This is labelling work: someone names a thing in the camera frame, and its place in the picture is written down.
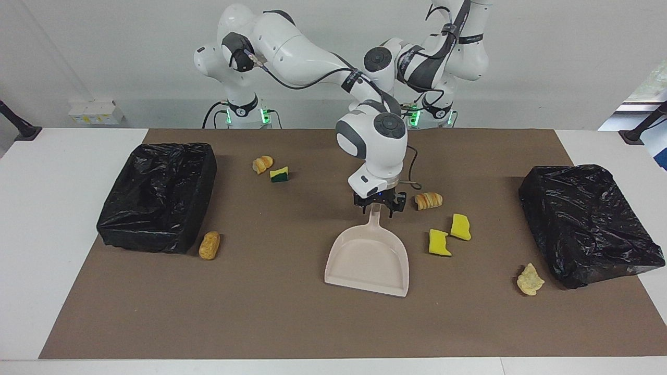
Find striped croissant piece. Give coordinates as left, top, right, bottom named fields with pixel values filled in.
left=414, top=191, right=443, bottom=211

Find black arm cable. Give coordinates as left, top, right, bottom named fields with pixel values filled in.
left=242, top=49, right=423, bottom=189
left=425, top=0, right=472, bottom=68

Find black base cable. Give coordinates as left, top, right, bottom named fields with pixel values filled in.
left=202, top=100, right=230, bottom=129

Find brown oval bread roll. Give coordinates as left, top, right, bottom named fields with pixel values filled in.
left=199, top=231, right=221, bottom=260

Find brown table mat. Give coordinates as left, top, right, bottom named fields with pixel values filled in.
left=39, top=129, right=667, bottom=360

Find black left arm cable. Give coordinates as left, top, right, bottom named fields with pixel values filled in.
left=425, top=0, right=472, bottom=68

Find beige plastic dustpan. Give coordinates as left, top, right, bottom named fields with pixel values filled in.
left=324, top=204, right=410, bottom=298

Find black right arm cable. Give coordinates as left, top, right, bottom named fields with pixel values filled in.
left=242, top=49, right=423, bottom=189

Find pale flaky bread piece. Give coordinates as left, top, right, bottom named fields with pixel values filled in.
left=516, top=262, right=546, bottom=297

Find black bag lined bin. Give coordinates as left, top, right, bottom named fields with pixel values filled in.
left=96, top=142, right=218, bottom=255
left=518, top=164, right=666, bottom=290

